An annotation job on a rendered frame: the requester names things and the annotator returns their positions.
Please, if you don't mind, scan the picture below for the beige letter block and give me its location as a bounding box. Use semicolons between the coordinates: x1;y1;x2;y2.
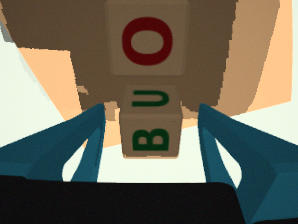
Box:
118;85;183;159
104;0;191;77

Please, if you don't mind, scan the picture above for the tan square mat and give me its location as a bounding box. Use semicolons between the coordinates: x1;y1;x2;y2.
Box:
0;0;293;148

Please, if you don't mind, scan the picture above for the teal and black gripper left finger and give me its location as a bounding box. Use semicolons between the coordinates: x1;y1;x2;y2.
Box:
0;103;106;182

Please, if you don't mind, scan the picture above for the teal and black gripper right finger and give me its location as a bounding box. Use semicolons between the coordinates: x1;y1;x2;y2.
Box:
197;103;298;224

